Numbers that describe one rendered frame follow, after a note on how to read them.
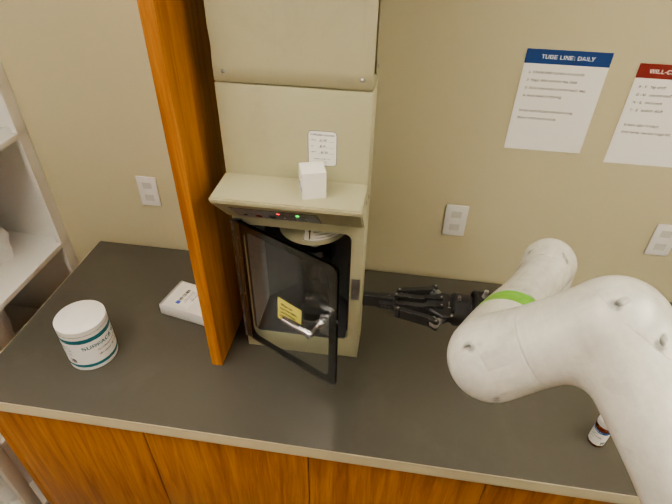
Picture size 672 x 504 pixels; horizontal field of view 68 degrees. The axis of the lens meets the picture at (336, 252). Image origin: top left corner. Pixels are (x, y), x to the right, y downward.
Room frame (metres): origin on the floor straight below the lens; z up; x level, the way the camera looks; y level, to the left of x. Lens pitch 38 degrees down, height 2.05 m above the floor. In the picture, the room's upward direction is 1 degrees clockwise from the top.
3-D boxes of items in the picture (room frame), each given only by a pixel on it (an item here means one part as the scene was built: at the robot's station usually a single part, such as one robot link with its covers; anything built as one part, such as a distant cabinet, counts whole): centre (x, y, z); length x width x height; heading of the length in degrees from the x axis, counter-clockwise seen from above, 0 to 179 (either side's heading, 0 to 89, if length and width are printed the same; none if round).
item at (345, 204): (0.91, 0.10, 1.46); 0.32 x 0.11 x 0.10; 82
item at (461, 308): (0.81, -0.25, 1.28); 0.09 x 0.08 x 0.07; 82
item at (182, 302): (1.14, 0.45, 0.96); 0.16 x 0.12 x 0.04; 71
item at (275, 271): (0.89, 0.12, 1.19); 0.30 x 0.01 x 0.40; 55
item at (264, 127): (1.09, 0.08, 1.33); 0.32 x 0.25 x 0.77; 82
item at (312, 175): (0.90, 0.05, 1.54); 0.05 x 0.05 x 0.06; 11
